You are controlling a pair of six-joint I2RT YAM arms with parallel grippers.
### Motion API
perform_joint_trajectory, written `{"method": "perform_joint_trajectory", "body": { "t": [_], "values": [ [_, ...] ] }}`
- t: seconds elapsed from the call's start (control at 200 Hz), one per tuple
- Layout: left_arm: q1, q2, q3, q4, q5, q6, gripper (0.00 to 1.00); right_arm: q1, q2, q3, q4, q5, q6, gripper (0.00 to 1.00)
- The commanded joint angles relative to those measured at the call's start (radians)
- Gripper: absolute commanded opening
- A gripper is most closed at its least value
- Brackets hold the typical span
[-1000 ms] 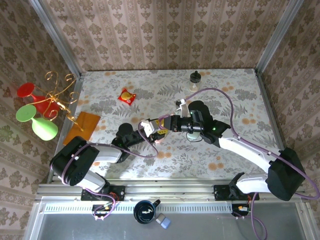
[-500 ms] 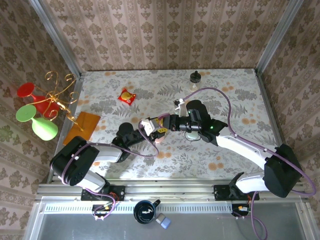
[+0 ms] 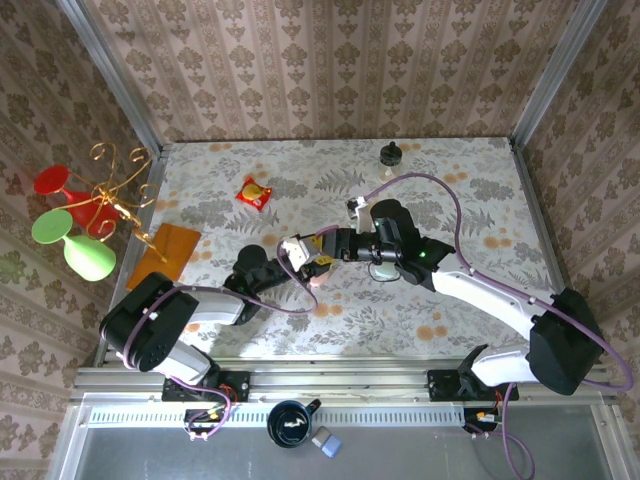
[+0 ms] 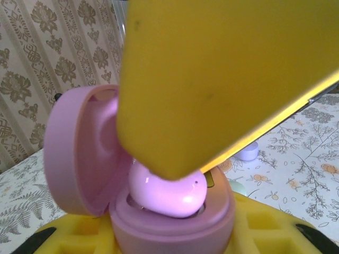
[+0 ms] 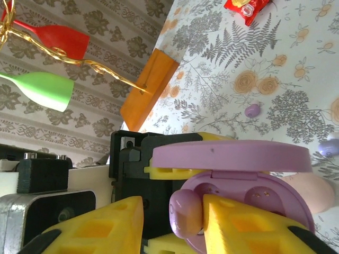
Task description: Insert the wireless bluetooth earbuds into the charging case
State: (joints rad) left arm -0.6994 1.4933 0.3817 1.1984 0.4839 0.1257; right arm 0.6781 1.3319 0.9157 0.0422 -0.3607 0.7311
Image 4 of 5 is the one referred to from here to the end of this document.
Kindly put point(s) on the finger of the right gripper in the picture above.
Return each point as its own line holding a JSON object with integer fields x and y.
{"x": 212, "y": 79}

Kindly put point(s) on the mauve pink earbud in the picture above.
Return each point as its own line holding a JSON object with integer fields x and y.
{"x": 169, "y": 197}

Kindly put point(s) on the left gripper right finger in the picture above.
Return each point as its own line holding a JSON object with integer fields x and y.
{"x": 265, "y": 232}

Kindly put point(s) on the aluminium frame post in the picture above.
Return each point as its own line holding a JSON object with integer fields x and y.
{"x": 119, "y": 26}

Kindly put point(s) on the mauve pink charging case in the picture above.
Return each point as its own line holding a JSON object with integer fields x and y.
{"x": 69, "y": 158}

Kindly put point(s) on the mint green charging case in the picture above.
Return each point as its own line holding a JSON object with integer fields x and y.
{"x": 238, "y": 189}

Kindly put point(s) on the lavender charging case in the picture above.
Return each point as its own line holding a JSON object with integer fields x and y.
{"x": 247, "y": 153}

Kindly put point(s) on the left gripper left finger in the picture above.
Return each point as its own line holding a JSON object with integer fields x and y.
{"x": 79, "y": 238}

